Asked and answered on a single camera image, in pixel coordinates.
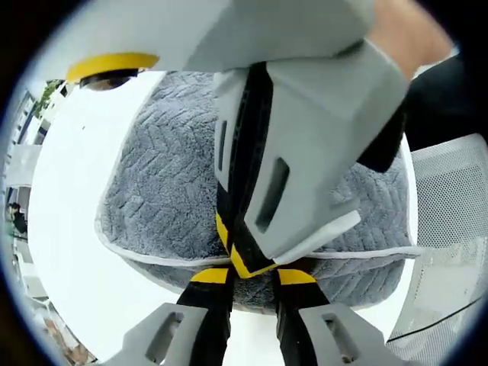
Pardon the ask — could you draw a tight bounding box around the grey towel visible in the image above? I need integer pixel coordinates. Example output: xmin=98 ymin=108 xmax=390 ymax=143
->
xmin=93 ymin=70 xmax=422 ymax=312

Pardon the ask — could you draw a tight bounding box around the person's dark clothing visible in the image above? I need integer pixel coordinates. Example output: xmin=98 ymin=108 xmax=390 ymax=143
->
xmin=360 ymin=53 xmax=488 ymax=172

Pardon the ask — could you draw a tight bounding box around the white mesh basket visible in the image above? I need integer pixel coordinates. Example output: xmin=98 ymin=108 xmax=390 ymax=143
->
xmin=387 ymin=133 xmax=488 ymax=366

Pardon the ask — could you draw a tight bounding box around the green leafy plant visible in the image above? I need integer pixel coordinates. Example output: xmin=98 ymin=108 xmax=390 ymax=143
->
xmin=32 ymin=80 xmax=58 ymax=117

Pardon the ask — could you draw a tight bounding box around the grey cabinet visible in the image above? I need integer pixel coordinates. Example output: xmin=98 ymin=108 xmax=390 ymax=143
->
xmin=7 ymin=144 xmax=41 ymax=188

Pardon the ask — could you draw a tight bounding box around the black cable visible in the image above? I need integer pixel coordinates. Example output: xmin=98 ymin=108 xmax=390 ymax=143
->
xmin=387 ymin=295 xmax=487 ymax=342

